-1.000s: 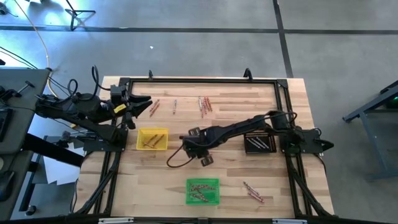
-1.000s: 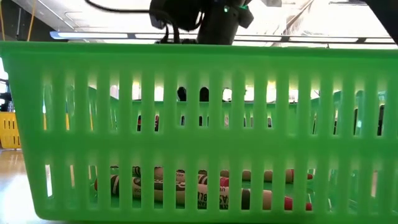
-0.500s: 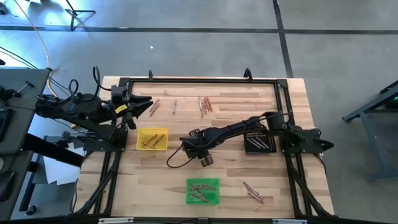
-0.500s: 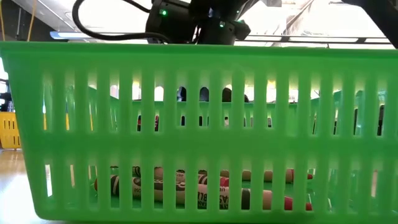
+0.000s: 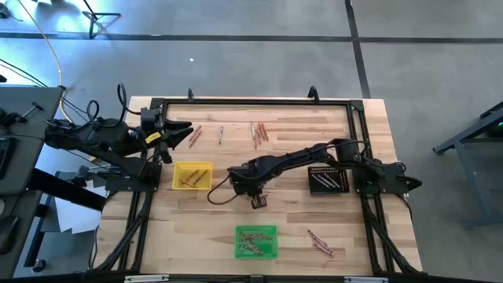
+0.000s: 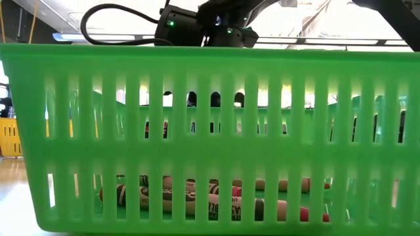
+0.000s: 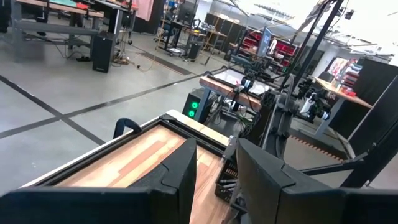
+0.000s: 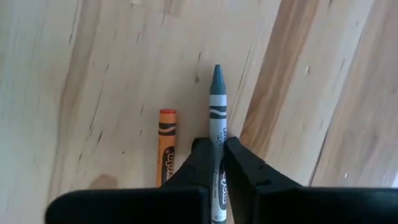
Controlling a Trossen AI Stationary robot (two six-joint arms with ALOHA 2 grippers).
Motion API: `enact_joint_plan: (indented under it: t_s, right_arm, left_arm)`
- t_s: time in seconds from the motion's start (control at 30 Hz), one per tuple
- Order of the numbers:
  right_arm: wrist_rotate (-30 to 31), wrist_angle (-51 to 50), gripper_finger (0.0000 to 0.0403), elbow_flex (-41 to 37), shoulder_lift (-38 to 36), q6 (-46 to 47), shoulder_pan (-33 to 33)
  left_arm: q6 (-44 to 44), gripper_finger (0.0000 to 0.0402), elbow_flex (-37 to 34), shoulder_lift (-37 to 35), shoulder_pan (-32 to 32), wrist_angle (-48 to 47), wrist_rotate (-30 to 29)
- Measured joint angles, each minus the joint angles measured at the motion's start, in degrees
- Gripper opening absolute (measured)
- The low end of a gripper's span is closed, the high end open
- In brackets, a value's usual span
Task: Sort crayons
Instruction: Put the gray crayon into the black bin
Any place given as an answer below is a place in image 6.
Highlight green slotted plastic basket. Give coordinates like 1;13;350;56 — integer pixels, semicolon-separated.
0;42;420;236

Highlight red and white markers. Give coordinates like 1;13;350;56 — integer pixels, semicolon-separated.
137;193;331;224

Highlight yellow slotted plastic basket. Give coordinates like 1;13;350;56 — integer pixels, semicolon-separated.
0;117;99;158

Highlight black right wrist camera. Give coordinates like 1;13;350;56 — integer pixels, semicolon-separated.
154;5;204;47

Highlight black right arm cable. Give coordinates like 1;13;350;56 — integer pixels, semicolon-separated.
80;3;173;47

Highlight yellow extension cable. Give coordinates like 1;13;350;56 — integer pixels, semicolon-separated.
28;0;40;44

